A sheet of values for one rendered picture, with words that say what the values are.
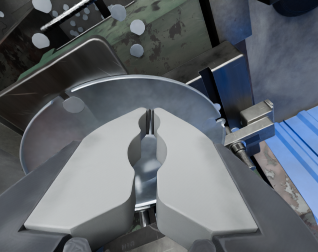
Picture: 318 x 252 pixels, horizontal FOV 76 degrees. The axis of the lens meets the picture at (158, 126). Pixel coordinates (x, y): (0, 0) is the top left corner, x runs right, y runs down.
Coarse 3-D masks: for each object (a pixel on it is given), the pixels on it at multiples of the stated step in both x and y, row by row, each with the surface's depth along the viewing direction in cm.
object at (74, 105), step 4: (72, 96) 21; (68, 100) 22; (72, 100) 22; (76, 100) 22; (80, 100) 22; (64, 104) 22; (68, 104) 22; (72, 104) 22; (76, 104) 22; (80, 104) 22; (68, 108) 22; (72, 108) 22; (76, 108) 23; (80, 108) 23; (72, 112) 23; (76, 112) 23
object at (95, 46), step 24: (72, 48) 19; (96, 48) 19; (48, 72) 19; (72, 72) 20; (96, 72) 20; (120, 72) 21; (0, 96) 20; (24, 96) 21; (48, 96) 21; (24, 120) 22
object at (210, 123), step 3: (207, 120) 28; (210, 120) 28; (213, 120) 28; (204, 123) 28; (207, 123) 29; (210, 123) 29; (213, 123) 29; (216, 123) 29; (204, 126) 29; (207, 126) 29; (210, 126) 29; (213, 126) 29
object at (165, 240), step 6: (156, 240) 23; (162, 240) 23; (168, 240) 23; (138, 246) 24; (144, 246) 23; (150, 246) 23; (156, 246) 23; (162, 246) 23; (168, 246) 22; (174, 246) 22; (180, 246) 22
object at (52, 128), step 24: (96, 96) 22; (120, 96) 23; (144, 96) 23; (168, 96) 24; (192, 96) 25; (48, 120) 23; (72, 120) 24; (96, 120) 24; (192, 120) 28; (24, 144) 24; (48, 144) 25; (144, 144) 28; (24, 168) 26; (144, 168) 32; (144, 192) 38
